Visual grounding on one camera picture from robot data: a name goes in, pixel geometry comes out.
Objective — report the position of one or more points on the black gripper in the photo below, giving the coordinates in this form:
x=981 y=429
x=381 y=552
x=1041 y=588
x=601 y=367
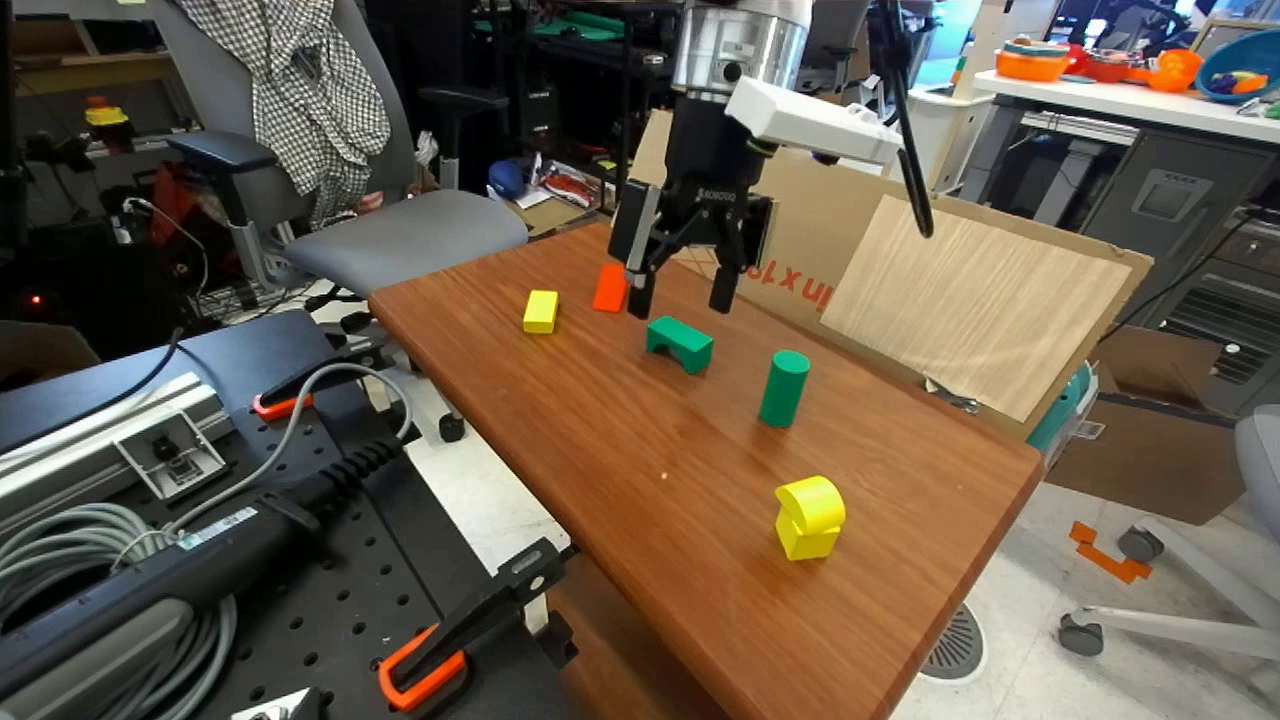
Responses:
x=704 y=166

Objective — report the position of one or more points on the green arch block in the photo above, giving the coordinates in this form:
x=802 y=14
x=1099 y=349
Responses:
x=683 y=343

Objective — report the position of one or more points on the orange rectangular block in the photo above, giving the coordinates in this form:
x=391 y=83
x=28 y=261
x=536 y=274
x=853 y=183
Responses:
x=611 y=291

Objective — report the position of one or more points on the small yellow rectangular block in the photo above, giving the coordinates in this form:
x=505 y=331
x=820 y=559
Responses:
x=540 y=313

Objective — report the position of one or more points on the green cylinder block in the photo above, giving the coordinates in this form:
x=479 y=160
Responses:
x=785 y=389

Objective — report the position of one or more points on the yellow rounded block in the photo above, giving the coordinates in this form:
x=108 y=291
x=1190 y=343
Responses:
x=810 y=512

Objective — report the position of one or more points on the brown cardboard sheet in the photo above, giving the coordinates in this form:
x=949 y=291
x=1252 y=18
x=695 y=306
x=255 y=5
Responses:
x=802 y=233

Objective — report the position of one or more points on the black office chair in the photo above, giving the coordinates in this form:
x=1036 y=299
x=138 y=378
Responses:
x=835 y=53

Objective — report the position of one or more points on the grey office chair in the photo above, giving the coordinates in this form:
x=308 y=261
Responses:
x=401 y=241

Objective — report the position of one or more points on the light wood panel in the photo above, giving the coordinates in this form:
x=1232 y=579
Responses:
x=972 y=302

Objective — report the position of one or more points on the small black knob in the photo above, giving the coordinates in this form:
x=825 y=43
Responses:
x=448 y=424

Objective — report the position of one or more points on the silver metal plate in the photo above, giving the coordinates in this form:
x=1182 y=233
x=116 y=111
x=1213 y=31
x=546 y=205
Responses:
x=481 y=487

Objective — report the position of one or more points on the orange bowl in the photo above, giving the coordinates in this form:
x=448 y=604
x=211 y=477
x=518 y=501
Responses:
x=1028 y=61

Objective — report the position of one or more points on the checkered cloth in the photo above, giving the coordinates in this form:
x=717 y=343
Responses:
x=302 y=83

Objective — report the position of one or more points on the white counter top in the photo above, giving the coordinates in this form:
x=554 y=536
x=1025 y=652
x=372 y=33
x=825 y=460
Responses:
x=1134 y=105

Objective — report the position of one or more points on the round floor drain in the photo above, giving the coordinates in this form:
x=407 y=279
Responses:
x=957 y=647

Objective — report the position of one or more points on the black perforated board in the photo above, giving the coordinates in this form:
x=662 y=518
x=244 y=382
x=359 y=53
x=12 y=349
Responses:
x=346 y=600

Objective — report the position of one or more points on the brown cardboard box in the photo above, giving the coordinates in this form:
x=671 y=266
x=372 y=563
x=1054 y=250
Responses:
x=1155 y=441

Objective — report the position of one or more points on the blue bowl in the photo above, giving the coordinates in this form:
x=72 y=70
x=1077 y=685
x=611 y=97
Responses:
x=1241 y=70

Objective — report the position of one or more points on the white chair base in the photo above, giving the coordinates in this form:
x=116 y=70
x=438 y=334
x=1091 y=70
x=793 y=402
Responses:
x=1184 y=621

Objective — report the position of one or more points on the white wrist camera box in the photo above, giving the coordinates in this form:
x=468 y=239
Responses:
x=813 y=122

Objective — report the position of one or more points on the orange plastic bracket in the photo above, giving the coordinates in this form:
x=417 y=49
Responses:
x=1104 y=559

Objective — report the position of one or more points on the aluminium extrusion rail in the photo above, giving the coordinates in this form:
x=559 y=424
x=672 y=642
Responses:
x=94 y=434

